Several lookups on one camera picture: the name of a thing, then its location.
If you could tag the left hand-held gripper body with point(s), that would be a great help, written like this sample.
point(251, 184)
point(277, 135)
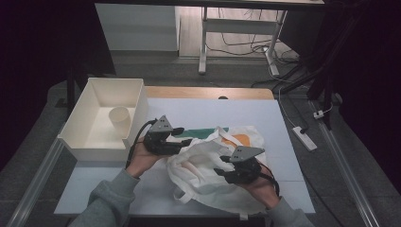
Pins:
point(160, 143)

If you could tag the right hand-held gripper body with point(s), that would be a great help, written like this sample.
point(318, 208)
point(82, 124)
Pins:
point(246, 171)

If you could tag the white patterned tote bag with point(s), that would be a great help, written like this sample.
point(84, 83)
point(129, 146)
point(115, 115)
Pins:
point(201, 170)

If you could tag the white paper cup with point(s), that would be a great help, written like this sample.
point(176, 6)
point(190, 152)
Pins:
point(119, 118)

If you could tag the white plastic box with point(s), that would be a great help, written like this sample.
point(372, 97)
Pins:
point(94, 138)

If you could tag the person's right hand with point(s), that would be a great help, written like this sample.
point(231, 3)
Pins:
point(263, 189)

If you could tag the person's left hand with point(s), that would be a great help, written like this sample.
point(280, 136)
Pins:
point(142, 160)

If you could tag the light blue table mat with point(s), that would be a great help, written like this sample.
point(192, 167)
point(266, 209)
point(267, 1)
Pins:
point(205, 113)

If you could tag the black table grommet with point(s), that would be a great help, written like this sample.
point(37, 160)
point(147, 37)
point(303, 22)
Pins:
point(223, 97)

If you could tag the white power strip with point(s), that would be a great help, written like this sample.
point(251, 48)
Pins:
point(305, 138)

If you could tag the small white adapter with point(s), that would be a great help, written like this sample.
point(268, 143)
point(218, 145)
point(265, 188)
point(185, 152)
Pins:
point(319, 114)

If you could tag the white cabinet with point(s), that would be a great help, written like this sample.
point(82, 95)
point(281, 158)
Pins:
point(138, 28)

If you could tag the black tripod stand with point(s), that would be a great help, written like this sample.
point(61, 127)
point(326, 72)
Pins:
point(326, 78)

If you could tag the metal rail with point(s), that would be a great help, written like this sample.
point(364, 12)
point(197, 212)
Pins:
point(346, 176)
point(34, 186)

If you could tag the white desk frame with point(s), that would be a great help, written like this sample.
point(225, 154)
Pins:
point(239, 26)

